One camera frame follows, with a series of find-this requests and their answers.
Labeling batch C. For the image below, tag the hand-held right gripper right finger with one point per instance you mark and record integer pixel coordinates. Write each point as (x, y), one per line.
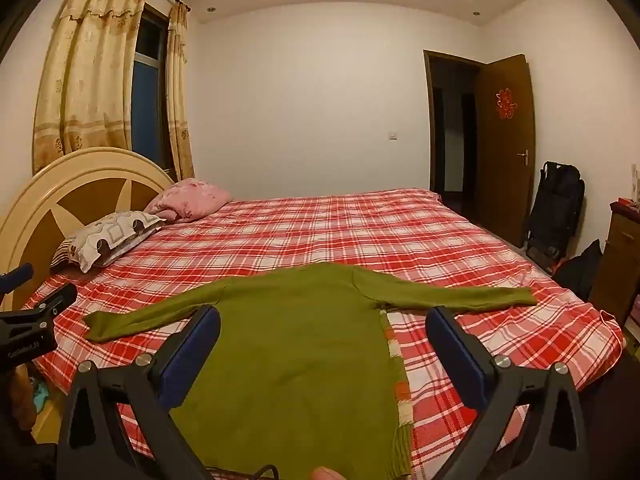
(457, 355)

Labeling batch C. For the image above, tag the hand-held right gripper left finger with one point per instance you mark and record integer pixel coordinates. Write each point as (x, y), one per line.
(195, 350)

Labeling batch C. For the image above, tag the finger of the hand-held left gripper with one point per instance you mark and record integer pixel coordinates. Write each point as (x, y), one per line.
(55, 300)
(17, 277)

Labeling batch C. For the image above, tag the green knit sweater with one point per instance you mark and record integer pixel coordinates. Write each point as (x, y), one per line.
(300, 360)

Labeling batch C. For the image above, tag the person's left forearm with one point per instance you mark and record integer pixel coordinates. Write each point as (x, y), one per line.
(22, 395)

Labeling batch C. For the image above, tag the person's right hand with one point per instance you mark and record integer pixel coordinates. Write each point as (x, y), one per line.
(327, 474)

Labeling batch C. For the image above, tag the teal cloth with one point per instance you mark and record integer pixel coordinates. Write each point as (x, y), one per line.
(40, 396)

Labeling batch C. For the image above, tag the cream wooden headboard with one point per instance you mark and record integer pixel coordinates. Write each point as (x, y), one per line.
(30, 200)

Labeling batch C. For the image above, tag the brown patterned pillow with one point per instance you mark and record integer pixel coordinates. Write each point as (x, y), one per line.
(110, 235)

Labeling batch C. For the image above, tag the red plaid bed sheet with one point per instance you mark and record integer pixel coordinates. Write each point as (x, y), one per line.
(375, 230)

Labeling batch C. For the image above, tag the pink floral pillow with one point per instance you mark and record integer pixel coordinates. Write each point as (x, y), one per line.
(190, 200)

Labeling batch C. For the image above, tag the black trolley bag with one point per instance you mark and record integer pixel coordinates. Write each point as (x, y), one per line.
(555, 210)

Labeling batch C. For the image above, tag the brown wooden door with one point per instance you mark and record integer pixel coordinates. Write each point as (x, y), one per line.
(505, 185)

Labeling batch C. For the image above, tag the wide beige floral curtain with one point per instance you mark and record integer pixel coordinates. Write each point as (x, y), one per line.
(85, 85)

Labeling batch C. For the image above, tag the red item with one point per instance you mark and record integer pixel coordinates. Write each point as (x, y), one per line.
(627, 202)

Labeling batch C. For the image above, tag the dark window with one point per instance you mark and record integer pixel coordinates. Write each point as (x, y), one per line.
(147, 85)

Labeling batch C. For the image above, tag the narrow beige floral curtain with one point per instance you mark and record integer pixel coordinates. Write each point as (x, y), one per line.
(177, 85)

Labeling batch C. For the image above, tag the red paper door decoration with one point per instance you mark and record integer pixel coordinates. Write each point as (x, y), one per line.
(506, 104)

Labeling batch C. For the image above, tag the brown door frame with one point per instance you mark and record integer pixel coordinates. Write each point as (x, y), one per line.
(428, 125)

